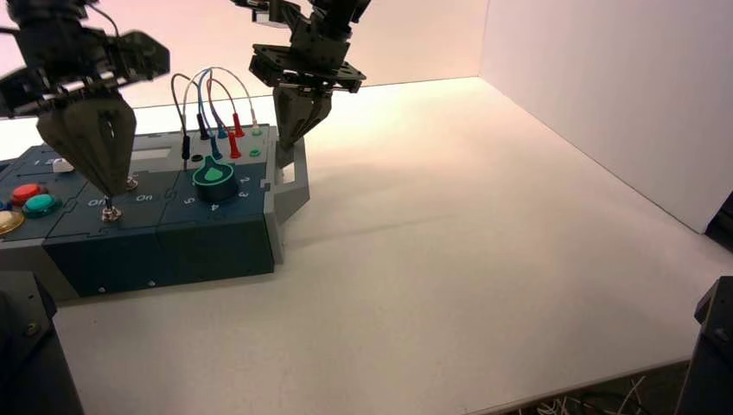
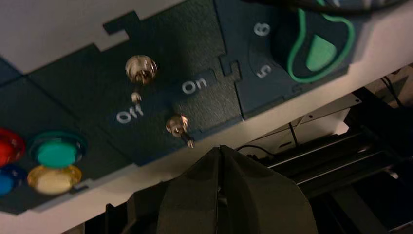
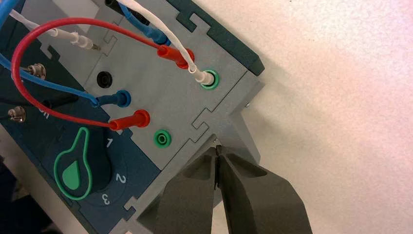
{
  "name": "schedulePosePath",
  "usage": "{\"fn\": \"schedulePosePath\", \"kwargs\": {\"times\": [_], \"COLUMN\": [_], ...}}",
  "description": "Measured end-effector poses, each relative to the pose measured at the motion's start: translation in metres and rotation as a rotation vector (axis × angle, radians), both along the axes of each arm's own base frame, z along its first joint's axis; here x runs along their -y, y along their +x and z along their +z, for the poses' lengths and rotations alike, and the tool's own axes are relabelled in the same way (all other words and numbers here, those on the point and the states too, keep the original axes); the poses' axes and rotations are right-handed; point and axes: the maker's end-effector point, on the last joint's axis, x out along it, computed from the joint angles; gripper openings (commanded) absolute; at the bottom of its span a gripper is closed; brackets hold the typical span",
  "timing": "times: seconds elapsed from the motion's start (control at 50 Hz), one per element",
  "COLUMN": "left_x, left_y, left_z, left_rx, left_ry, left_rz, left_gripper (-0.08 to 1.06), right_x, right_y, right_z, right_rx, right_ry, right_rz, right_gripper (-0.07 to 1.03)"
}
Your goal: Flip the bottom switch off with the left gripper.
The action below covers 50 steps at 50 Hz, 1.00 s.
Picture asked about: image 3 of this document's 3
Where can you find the metal toggle switch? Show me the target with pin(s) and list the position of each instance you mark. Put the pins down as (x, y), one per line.
(35, 71)
(17, 114)

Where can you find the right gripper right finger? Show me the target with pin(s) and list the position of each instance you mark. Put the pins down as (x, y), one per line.
(258, 206)

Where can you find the black green rotary knob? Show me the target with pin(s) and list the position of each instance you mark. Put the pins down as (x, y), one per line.
(96, 168)

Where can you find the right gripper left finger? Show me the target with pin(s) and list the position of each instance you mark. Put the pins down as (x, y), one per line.
(190, 206)

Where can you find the dark teal grey control box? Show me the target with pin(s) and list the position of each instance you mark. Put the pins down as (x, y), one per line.
(174, 97)

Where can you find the empty black banana socket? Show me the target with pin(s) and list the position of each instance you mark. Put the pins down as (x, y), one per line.
(105, 79)

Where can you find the empty green banana socket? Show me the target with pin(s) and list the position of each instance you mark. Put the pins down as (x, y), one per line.
(163, 138)

